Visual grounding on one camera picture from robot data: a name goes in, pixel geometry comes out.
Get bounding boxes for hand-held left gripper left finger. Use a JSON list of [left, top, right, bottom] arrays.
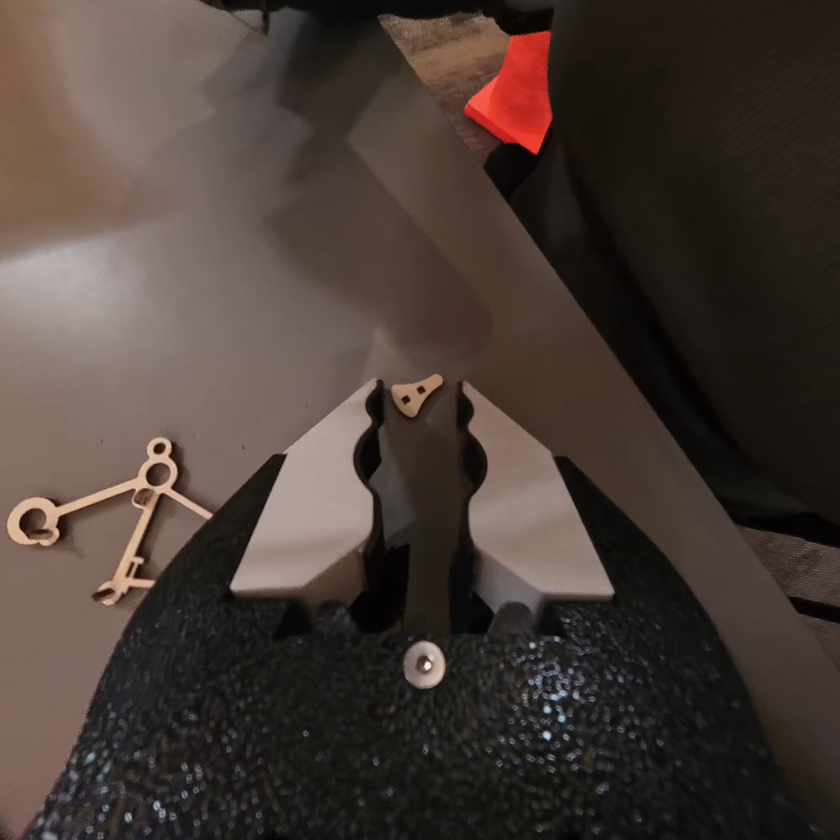
[[228, 378, 388, 603]]

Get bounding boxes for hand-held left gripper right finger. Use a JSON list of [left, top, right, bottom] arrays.
[[456, 379, 616, 614]]

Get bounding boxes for wooden saddle part with holes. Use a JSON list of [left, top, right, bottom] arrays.
[[391, 373, 445, 420]]

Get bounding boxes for wooden bicycle frame assembly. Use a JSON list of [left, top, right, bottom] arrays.
[[7, 437, 215, 606]]

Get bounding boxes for orange plastic object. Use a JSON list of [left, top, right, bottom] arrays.
[[464, 31, 554, 156]]

